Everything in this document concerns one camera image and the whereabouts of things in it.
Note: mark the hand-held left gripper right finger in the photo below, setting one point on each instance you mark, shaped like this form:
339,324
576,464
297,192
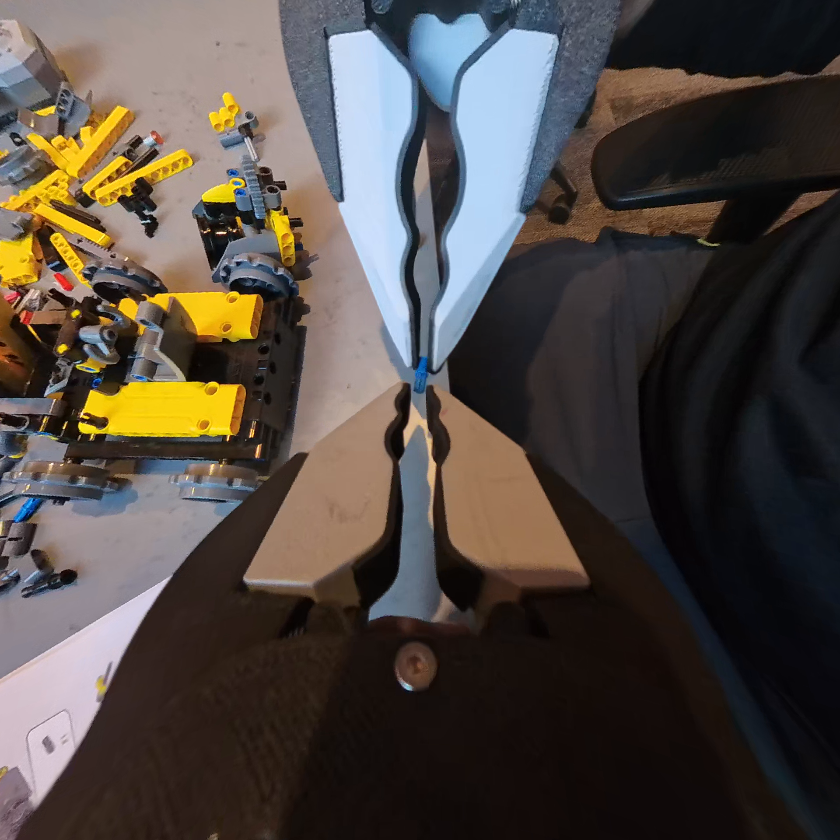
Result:
505,518

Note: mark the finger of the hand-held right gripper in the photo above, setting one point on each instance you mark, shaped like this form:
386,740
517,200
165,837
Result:
499,164
371,164

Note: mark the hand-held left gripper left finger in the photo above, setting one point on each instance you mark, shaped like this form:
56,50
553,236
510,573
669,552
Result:
328,512

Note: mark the small blue brick pin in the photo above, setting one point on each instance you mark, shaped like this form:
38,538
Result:
421,374

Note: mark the grey desk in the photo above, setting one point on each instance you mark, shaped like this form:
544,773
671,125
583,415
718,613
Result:
184,65

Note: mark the grey peg with orange tip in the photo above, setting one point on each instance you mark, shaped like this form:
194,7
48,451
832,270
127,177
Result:
148,139

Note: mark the yellow black brick vehicle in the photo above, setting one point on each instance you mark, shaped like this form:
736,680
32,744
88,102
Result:
164,407

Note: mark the person's grey trouser leg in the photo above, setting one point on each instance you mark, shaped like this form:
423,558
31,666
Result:
590,341

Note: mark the black mesh armrest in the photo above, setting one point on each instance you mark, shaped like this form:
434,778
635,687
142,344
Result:
722,151

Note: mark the pile of yellow brick beams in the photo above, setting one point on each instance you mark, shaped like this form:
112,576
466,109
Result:
65,157

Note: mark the black office chair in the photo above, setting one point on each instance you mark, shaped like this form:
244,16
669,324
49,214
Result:
722,26

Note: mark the open instruction booklet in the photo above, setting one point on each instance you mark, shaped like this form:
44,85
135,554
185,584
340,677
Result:
52,709

